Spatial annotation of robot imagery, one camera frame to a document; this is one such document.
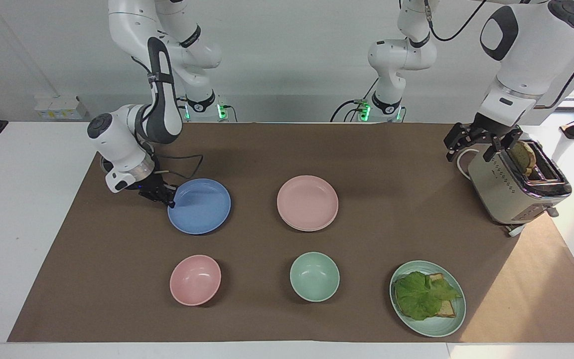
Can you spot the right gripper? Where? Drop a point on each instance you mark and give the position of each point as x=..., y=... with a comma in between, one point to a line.
x=150, y=184

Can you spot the pink bowl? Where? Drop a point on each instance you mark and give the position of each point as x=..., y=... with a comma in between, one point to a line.
x=195, y=280

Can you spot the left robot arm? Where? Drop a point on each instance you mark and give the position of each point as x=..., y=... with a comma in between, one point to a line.
x=531, y=55

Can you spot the green plate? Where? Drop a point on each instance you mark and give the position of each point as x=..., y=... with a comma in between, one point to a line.
x=436, y=326

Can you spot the blue plate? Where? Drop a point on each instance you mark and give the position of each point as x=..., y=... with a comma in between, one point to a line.
x=201, y=207

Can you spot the white wall socket box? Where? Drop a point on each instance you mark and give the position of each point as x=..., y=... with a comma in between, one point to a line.
x=60, y=107

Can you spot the green lettuce leaf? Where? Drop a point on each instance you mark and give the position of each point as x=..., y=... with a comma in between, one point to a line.
x=419, y=296

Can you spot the silver toaster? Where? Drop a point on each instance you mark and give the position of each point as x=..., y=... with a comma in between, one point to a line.
x=506, y=194

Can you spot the pink plate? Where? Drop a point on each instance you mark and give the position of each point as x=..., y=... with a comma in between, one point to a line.
x=307, y=202

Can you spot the green bowl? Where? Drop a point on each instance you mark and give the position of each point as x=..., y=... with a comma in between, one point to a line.
x=315, y=276

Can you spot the toasted bread slice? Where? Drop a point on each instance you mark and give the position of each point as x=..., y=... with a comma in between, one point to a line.
x=447, y=309

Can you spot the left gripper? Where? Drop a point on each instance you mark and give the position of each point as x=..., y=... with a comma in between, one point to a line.
x=491, y=128

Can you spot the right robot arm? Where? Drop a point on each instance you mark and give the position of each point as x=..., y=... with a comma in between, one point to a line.
x=165, y=107

